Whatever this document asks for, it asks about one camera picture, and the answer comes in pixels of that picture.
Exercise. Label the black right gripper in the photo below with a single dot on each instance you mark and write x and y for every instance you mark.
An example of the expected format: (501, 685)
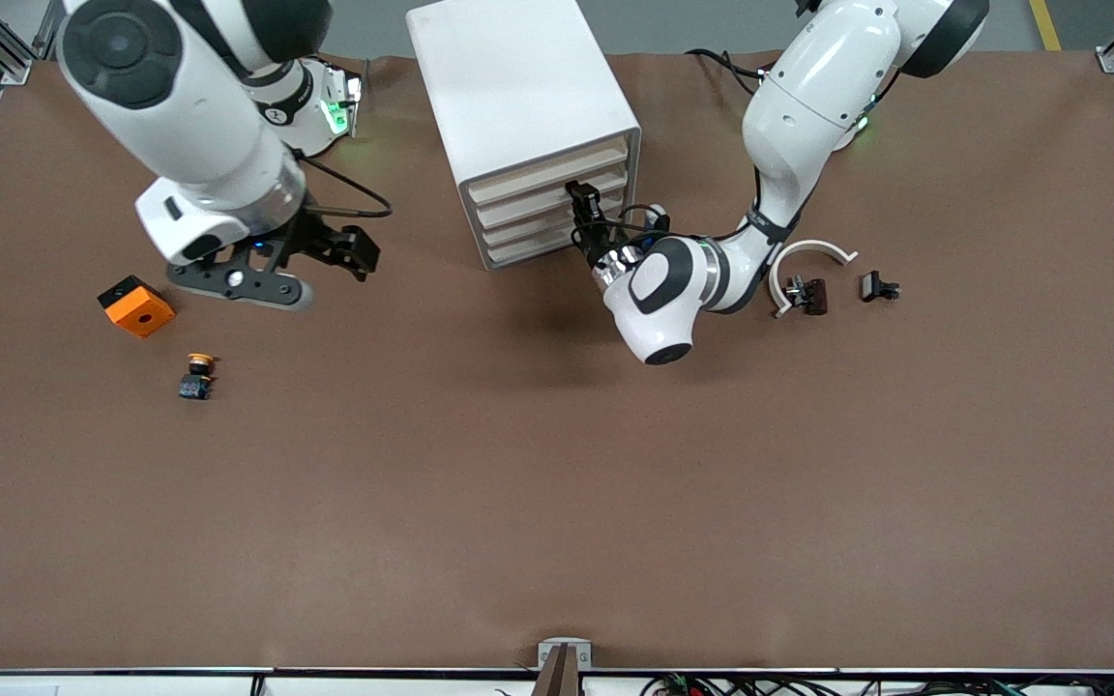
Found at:
(313, 237)

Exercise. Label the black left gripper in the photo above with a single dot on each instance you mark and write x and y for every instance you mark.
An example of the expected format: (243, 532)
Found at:
(594, 247)

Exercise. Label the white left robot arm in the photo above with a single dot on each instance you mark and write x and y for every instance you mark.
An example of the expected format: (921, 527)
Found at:
(808, 97)

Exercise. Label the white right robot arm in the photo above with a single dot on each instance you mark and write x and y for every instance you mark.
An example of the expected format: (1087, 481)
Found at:
(180, 106)

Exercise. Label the white drawer cabinet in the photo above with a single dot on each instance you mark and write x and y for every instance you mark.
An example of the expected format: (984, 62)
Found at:
(509, 77)

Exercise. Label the orange and black button box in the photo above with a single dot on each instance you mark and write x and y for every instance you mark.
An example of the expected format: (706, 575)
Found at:
(141, 311)

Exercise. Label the brown block with screw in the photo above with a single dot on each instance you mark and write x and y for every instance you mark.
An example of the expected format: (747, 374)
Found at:
(813, 296)

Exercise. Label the small black clip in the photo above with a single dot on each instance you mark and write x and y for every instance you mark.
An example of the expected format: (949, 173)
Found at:
(872, 286)

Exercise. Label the orange-capped push button switch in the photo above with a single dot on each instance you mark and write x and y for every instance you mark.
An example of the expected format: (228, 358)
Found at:
(195, 385)

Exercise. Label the grey metal bracket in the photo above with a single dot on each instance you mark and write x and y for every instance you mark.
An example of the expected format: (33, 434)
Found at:
(565, 662)

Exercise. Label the white table edge rail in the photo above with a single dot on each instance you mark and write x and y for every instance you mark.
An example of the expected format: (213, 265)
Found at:
(131, 681)

